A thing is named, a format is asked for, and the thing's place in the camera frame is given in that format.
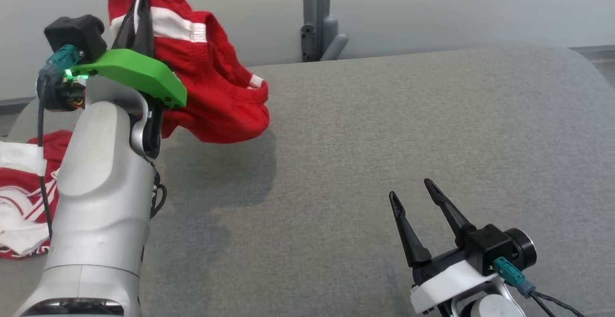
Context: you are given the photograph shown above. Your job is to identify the black cable teal plug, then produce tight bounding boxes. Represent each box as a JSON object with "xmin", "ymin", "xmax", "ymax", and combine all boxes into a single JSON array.
[
  {"xmin": 37, "ymin": 45, "xmax": 83, "ymax": 241},
  {"xmin": 492, "ymin": 256, "xmax": 586, "ymax": 317}
]

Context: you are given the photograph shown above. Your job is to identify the left black cable teal plug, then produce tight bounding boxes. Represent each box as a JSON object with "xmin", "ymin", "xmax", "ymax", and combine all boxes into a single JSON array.
[{"xmin": 37, "ymin": 45, "xmax": 83, "ymax": 241}]

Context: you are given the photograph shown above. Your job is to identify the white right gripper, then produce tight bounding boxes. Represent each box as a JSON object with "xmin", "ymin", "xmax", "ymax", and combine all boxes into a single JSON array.
[{"xmin": 389, "ymin": 179, "xmax": 501, "ymax": 315}]

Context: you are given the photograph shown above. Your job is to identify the red basketball jersey number 23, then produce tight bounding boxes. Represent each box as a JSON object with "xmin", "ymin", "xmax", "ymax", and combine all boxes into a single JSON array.
[{"xmin": 0, "ymin": 130, "xmax": 74, "ymax": 260}]

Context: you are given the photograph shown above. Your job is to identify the right black cable teal plug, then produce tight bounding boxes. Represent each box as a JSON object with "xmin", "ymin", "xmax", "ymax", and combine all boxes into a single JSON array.
[{"xmin": 492, "ymin": 256, "xmax": 586, "ymax": 317}]

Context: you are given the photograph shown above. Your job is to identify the red shorts white waistband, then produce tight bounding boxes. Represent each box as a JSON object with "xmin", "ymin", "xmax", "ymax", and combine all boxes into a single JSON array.
[{"xmin": 107, "ymin": 0, "xmax": 271, "ymax": 144}]

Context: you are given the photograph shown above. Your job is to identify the thin black arm cable loop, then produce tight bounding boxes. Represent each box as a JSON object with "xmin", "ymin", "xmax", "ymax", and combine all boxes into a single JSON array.
[{"xmin": 150, "ymin": 162, "xmax": 168, "ymax": 219}]

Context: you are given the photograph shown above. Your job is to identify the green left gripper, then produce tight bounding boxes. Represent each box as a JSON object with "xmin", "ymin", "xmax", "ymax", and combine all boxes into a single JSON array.
[{"xmin": 72, "ymin": 0, "xmax": 188, "ymax": 109}]

